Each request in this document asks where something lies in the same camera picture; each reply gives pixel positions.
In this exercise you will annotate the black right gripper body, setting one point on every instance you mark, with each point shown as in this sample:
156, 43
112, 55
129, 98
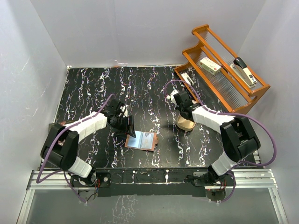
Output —
181, 109

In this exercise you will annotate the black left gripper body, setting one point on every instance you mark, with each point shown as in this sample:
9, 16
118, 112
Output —
120, 126

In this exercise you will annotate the pink leather card holder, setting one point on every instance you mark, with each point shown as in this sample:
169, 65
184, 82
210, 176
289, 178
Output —
134, 143

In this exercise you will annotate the silver credit card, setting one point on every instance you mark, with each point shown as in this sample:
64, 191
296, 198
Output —
147, 141

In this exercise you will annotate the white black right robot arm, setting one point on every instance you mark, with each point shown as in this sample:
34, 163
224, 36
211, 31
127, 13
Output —
238, 136

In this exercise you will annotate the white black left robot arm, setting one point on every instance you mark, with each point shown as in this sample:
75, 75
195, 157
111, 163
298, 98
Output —
61, 145

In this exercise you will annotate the beige card tray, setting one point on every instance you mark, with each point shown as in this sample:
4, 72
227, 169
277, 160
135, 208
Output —
185, 124

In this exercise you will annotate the small white stapler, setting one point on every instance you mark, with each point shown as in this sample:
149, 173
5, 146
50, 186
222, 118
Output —
187, 78

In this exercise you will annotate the white staples box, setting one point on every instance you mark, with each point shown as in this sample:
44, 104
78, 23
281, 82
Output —
209, 65

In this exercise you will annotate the orange wooden shelf rack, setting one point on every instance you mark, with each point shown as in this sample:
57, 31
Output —
231, 89

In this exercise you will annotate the black beige stapler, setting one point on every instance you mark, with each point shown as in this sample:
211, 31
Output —
241, 69

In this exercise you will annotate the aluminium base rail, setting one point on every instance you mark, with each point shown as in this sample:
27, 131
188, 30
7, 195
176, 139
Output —
132, 200

